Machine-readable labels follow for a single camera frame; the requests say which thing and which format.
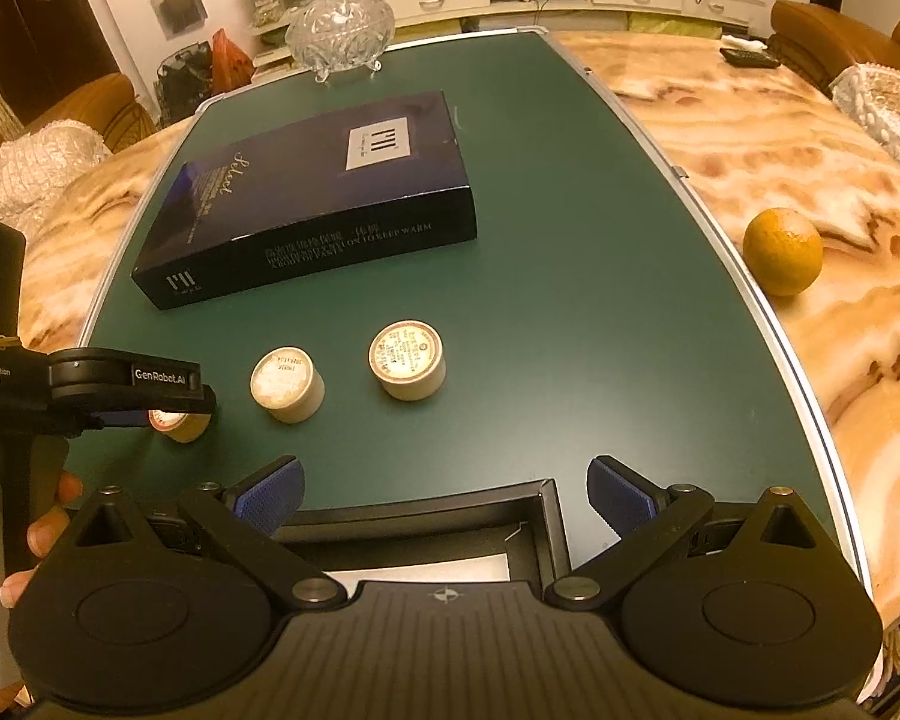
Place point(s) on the round cream jar right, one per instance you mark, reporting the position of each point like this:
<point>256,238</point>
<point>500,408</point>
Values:
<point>407,359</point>

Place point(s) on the orange fruit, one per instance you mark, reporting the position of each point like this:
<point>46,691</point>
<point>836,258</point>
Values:
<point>784,251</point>

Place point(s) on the black bag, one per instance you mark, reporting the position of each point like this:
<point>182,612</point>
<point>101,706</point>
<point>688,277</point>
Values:
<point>183,82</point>

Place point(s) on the round cream jar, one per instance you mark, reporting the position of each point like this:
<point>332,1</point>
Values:
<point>286,383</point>
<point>407,359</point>

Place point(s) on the person's left hand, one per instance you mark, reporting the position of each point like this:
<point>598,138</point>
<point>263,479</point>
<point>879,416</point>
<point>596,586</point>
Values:
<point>33,491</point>

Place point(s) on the beige lace sofa cover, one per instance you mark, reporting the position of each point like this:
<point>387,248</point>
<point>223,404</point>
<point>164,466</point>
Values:
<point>36,168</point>

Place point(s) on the brown leather sofa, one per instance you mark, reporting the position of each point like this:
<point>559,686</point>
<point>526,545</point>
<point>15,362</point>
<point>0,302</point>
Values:
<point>107,105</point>

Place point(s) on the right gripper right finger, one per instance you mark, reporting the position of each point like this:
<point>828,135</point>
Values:
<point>654,526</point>

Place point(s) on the glass candy bowl with lid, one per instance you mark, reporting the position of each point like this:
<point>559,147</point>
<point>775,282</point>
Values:
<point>336,36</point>

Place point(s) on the black remote control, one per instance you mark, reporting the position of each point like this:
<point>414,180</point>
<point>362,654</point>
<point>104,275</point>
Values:
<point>745,58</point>

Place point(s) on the green table mat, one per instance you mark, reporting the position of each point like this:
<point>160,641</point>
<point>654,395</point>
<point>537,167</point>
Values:
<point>599,311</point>

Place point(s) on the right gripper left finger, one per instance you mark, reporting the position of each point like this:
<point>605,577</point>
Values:
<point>237,526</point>

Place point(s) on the open black tray box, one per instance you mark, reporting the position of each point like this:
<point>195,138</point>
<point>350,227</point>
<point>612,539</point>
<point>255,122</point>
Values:
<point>513,533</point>

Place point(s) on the round jar pink rim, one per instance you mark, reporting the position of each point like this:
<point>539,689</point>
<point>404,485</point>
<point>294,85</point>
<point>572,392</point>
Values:
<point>182,428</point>

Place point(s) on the red plastic bag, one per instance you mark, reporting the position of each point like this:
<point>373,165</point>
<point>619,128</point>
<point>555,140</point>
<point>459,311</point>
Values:
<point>231,68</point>

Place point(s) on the brown leather armchair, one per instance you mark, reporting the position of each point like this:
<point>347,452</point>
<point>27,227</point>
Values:
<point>818,43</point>

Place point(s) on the round cream jar middle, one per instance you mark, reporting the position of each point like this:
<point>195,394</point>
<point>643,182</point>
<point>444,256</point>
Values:
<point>286,383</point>

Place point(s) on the dark blue box lid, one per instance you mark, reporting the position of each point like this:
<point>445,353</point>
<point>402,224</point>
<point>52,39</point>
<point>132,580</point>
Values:
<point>341,188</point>

